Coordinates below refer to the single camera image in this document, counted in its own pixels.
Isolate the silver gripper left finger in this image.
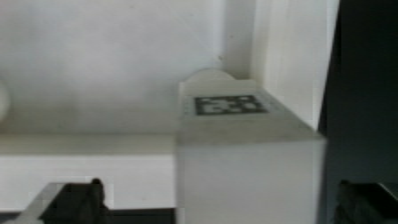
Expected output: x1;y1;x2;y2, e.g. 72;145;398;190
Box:
16;178;108;224

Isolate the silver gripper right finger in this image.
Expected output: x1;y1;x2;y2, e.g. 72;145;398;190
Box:
332;180;398;224

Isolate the white table leg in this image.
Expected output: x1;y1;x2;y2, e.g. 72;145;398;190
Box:
175;69;325;224

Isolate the white square tabletop tray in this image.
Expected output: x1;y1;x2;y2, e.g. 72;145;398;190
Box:
0;0;339;212

